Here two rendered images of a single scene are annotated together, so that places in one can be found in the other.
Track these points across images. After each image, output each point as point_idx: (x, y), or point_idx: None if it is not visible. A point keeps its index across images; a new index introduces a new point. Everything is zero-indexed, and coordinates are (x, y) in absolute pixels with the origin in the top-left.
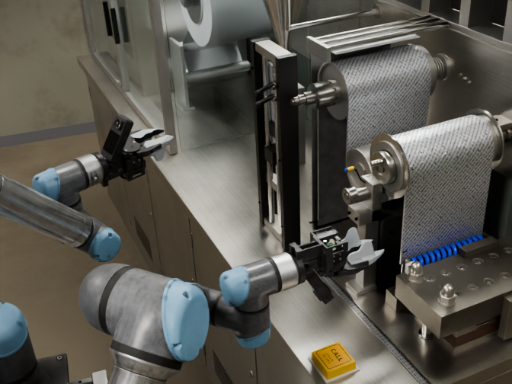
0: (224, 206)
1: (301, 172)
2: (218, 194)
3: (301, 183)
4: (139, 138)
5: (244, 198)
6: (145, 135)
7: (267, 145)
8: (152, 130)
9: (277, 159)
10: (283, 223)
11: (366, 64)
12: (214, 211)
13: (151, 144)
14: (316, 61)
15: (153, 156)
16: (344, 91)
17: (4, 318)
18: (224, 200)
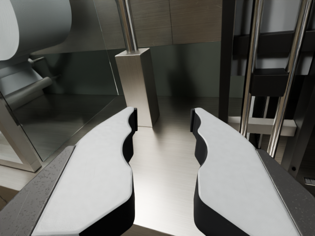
0: (161, 188)
1: (168, 121)
2: (136, 180)
3: (182, 127)
4: (125, 203)
5: (164, 166)
6: (123, 158)
7: (255, 73)
8: (123, 122)
9: (292, 82)
10: (297, 164)
11: None
12: (161, 202)
13: (255, 188)
14: None
15: (13, 185)
16: None
17: None
18: (150, 181)
